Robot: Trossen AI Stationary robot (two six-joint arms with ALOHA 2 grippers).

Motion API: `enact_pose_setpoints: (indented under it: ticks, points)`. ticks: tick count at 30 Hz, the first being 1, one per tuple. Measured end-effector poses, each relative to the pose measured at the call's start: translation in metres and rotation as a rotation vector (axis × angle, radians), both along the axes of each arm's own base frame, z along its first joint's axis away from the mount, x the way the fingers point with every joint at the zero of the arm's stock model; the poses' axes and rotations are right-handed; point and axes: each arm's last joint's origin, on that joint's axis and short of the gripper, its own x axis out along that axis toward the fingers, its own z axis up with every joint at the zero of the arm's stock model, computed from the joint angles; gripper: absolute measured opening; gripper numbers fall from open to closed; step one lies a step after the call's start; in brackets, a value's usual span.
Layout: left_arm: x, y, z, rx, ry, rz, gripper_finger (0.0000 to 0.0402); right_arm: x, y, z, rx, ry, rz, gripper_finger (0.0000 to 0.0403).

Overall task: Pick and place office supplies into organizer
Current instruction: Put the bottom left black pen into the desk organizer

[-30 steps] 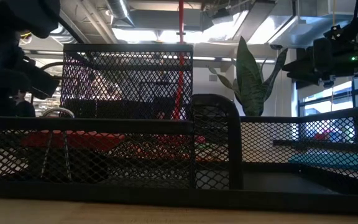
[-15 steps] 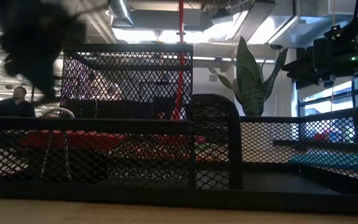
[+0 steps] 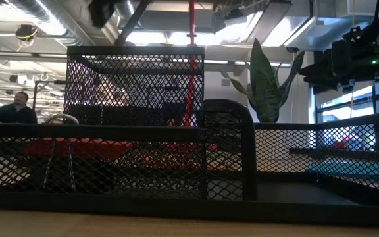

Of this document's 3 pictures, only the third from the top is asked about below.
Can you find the green snake plant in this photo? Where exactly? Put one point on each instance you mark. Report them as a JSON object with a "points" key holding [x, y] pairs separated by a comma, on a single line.
{"points": [[265, 89]]}

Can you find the silver round ceiling duct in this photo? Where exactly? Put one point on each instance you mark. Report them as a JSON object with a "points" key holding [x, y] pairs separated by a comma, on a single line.
{"points": [[49, 24]]}

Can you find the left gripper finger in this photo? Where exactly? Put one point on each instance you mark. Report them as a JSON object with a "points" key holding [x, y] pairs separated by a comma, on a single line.
{"points": [[132, 23], [101, 12]]}

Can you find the red desk lamp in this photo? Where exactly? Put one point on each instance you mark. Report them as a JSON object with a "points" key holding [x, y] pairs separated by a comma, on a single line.
{"points": [[192, 19]]}

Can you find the large silver rectangular duct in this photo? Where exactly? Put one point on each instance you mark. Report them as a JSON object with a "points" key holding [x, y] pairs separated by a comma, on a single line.
{"points": [[311, 29]]}

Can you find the black mesh desk organizer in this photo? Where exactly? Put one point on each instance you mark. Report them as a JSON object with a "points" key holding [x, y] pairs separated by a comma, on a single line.
{"points": [[97, 133]]}

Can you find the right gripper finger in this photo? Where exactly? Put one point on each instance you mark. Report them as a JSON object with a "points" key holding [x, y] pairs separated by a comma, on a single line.
{"points": [[326, 85], [319, 67]]}

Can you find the black metal rack frame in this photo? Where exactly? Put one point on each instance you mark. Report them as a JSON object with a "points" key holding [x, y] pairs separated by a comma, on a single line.
{"points": [[35, 102]]}

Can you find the person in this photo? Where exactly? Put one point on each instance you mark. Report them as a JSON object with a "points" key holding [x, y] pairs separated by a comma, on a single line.
{"points": [[13, 113]]}

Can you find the black ceiling device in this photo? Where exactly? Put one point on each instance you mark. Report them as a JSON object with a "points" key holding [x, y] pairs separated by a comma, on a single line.
{"points": [[25, 32]]}

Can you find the black aluminium table frame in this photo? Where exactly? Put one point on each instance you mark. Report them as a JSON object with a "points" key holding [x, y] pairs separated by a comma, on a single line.
{"points": [[341, 152]]}

